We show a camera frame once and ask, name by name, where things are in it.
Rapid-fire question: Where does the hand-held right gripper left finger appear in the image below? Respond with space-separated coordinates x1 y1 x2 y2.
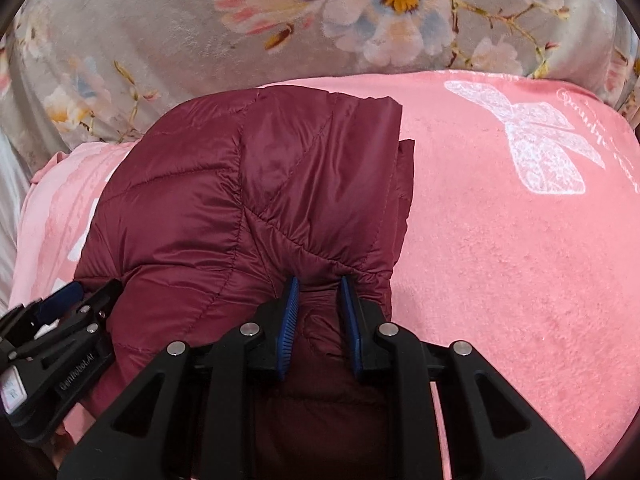
56 275 301 480

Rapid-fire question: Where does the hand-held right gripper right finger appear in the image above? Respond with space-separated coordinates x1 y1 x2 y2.
336 276 586 480

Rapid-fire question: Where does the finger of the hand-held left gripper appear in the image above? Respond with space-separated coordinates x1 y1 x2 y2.
0 281 85 346
10 280 124 371

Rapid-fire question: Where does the maroon puffer jacket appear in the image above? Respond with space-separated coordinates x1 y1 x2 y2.
74 85 417 480

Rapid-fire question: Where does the white bedsheet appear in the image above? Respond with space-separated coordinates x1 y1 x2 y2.
0 125 36 311

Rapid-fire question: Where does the pink bow-print blanket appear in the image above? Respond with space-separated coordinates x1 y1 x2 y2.
9 72 640 480

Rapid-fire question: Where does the grey floral blanket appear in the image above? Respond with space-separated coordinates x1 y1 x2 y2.
0 0 640 161

